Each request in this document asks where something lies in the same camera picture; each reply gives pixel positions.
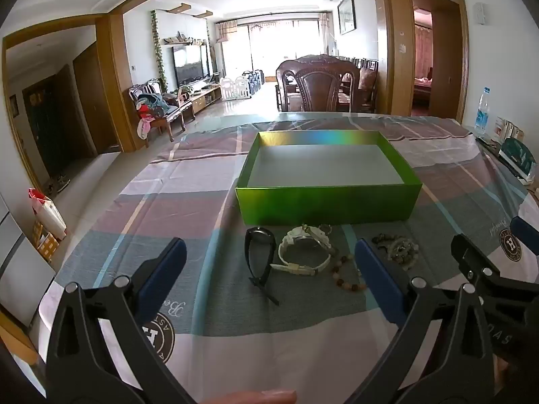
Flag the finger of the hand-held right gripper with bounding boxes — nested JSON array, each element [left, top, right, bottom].
[[450, 233, 539, 300], [509, 216, 539, 257]]

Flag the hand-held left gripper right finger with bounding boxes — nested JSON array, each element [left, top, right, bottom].
[[345, 238, 495, 404]]

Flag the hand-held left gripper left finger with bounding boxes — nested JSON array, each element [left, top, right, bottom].
[[45, 237, 198, 404]]

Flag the brown bead bracelet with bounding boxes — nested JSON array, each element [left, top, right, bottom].
[[371, 233, 395, 254]]

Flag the white wrist watch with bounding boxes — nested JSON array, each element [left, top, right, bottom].
[[269, 225, 338, 277]]

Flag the shiny green cardboard box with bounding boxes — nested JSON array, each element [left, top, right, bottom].
[[235, 130, 423, 226]]

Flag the black wrist watch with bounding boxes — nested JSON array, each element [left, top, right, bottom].
[[244, 227, 281, 306]]

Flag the person's left hand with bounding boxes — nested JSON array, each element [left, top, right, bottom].
[[197, 389, 298, 404]]

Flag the checked printed tablecloth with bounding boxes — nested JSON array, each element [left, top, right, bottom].
[[38, 111, 539, 404]]

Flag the bronze metal pin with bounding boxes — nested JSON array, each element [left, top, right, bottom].
[[304, 226, 340, 256]]

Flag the green and white package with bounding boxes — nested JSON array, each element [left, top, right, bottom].
[[499, 136, 534, 184]]

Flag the small white printed boxes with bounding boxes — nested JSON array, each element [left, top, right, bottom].
[[490, 116, 525, 144]]

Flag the brown cardboard box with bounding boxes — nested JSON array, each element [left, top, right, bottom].
[[31, 219, 60, 262]]

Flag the clear plastic water bottle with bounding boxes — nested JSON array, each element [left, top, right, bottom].
[[474, 87, 492, 136]]

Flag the red and white paper bag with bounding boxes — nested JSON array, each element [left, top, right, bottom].
[[28, 188, 68, 241]]

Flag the pair of shoes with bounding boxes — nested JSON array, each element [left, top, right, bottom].
[[41, 174, 72, 197]]

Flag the wooden armchair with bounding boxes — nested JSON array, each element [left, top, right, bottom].
[[128, 80, 197, 143]]

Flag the pile of colourful clothes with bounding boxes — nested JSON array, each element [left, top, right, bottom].
[[135, 91, 167, 140]]

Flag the wooden television cabinet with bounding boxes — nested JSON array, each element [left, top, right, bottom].
[[184, 84, 222, 115]]

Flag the dark wooden cushioned chair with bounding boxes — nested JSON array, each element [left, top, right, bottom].
[[358, 66, 380, 113]]

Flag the dark wooden door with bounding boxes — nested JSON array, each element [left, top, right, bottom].
[[22, 75, 58, 178]]

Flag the carved dark wooden chair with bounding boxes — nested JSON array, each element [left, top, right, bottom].
[[275, 54, 361, 113]]

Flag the white baby fence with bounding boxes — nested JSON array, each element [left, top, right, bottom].
[[218, 76, 252, 102]]

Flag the flat screen television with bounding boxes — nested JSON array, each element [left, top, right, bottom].
[[171, 44, 211, 87]]

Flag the green hanging vine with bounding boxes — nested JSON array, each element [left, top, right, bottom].
[[150, 10, 168, 93]]

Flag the red and white bead bracelet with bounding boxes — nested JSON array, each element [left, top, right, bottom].
[[330, 254, 370, 294]]

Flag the framed wall picture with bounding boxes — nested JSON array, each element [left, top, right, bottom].
[[337, 0, 357, 36]]

